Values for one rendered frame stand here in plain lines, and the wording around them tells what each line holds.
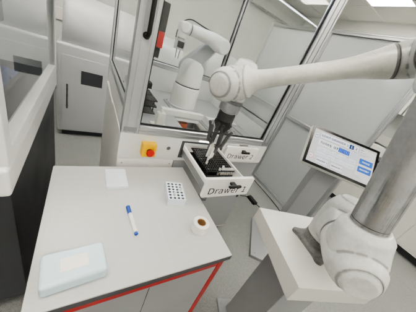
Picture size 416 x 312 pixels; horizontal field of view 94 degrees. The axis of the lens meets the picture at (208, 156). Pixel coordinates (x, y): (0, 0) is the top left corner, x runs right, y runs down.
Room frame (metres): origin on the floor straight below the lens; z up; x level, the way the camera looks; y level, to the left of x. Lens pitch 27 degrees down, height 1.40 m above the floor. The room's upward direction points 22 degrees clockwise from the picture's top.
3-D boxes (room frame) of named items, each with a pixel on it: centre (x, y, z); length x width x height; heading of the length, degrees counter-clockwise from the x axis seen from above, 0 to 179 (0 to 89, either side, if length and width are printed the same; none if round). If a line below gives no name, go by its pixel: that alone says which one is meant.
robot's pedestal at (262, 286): (0.70, -0.61, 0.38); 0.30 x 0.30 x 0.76; 17
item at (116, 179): (0.69, 0.35, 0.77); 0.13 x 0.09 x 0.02; 38
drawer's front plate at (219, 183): (0.82, -0.15, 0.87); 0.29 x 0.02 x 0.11; 127
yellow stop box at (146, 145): (0.86, 0.30, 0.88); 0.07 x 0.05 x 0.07; 127
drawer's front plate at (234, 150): (1.26, -0.21, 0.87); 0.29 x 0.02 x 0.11; 127
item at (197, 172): (0.99, -0.02, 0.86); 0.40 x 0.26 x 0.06; 37
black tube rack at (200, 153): (0.98, -0.03, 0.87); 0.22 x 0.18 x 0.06; 37
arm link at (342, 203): (0.69, -0.60, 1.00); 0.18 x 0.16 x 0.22; 164
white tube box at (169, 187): (0.73, 0.08, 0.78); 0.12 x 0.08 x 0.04; 27
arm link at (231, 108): (0.85, -0.01, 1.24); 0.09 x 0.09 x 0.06
